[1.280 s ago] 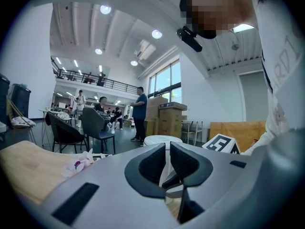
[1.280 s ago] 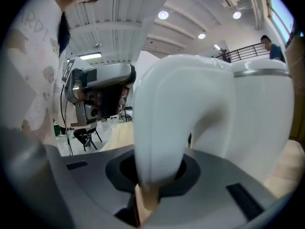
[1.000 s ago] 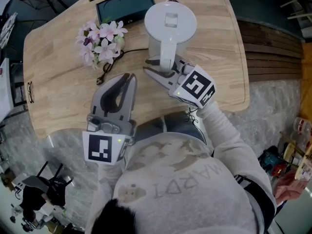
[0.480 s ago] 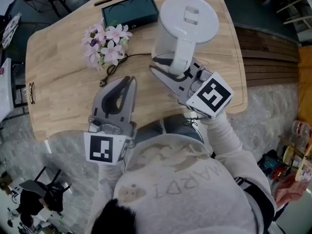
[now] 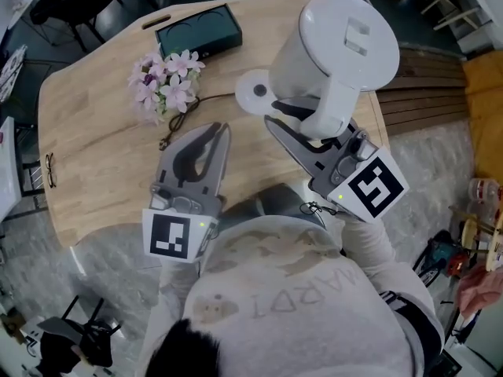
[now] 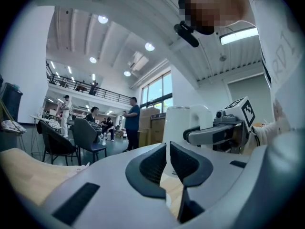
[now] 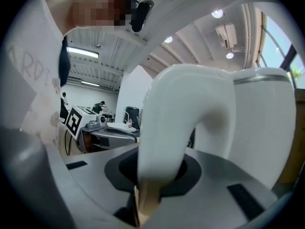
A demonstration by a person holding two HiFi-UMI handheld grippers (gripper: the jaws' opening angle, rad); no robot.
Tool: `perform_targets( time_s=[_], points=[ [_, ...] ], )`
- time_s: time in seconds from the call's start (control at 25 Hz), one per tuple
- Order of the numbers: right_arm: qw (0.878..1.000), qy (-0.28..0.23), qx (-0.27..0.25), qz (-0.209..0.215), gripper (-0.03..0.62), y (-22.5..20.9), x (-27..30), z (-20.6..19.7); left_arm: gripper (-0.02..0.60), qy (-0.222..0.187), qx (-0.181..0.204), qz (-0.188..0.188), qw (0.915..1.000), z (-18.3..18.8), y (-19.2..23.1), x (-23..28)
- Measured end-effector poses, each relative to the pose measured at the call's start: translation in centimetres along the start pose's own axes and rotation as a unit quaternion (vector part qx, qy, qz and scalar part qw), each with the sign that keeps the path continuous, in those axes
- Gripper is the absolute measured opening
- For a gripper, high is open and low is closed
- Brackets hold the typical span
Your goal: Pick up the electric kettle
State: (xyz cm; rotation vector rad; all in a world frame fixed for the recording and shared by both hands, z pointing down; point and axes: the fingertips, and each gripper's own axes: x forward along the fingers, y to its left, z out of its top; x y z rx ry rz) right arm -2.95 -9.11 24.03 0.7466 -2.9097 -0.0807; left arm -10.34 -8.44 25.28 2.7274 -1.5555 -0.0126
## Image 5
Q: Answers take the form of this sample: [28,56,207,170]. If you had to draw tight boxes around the white round kettle base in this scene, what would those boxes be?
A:
[234,68,285,116]

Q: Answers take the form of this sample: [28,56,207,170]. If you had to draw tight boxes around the white side table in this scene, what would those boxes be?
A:
[0,115,24,224]

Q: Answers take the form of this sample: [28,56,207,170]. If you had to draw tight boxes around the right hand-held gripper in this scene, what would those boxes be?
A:
[263,97,411,224]

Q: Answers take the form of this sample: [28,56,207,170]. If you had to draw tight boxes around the light wooden frame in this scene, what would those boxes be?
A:
[419,0,493,31]

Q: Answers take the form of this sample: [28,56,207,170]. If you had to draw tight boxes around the yellow cushion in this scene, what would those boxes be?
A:
[461,55,503,181]

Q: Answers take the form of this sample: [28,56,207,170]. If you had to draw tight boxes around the person's right forearm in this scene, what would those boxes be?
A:
[337,209,398,286]

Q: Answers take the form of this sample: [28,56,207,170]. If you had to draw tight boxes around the person's torso in pale sweatshirt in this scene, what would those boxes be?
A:
[139,213,446,377]

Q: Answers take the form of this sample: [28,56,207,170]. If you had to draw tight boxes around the wooden disc rack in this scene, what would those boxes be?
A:
[449,205,503,273]

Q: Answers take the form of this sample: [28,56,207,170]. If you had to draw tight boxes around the black folding stool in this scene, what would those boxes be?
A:
[37,295,123,369]

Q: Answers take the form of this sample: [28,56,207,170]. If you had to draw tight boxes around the thin black cable loop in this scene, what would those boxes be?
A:
[299,201,339,218]

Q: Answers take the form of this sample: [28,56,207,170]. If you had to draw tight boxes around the blue and black power tool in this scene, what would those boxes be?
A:
[411,229,473,288]

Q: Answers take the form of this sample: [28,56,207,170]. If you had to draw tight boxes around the black chair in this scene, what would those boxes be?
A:
[29,0,159,53]

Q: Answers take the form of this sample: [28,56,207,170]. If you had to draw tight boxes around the wooden slat bench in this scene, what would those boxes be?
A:
[376,47,472,137]

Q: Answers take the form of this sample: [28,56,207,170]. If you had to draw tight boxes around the black shoulder strap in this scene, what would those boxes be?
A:
[378,290,446,371]

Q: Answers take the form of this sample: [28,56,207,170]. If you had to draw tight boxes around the pink flower bouquet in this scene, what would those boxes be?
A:
[127,49,207,126]

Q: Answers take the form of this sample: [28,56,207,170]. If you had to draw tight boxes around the black eyeglasses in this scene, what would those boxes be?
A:
[44,152,59,189]

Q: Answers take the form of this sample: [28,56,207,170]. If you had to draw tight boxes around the white electric kettle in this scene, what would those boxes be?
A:
[269,0,401,141]

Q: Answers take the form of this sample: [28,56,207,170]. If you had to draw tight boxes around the floral patterned cushion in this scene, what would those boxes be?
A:
[0,44,29,104]

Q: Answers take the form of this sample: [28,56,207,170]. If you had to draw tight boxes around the person's left forearm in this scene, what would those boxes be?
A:
[156,254,206,306]

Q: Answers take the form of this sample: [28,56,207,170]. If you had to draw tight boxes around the dark green box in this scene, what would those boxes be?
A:
[155,3,244,60]

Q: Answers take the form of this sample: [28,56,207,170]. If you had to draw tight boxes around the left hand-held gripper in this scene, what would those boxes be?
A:
[141,122,233,265]

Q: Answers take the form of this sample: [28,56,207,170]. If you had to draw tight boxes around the clear plastic bottle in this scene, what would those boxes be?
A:
[467,177,503,212]

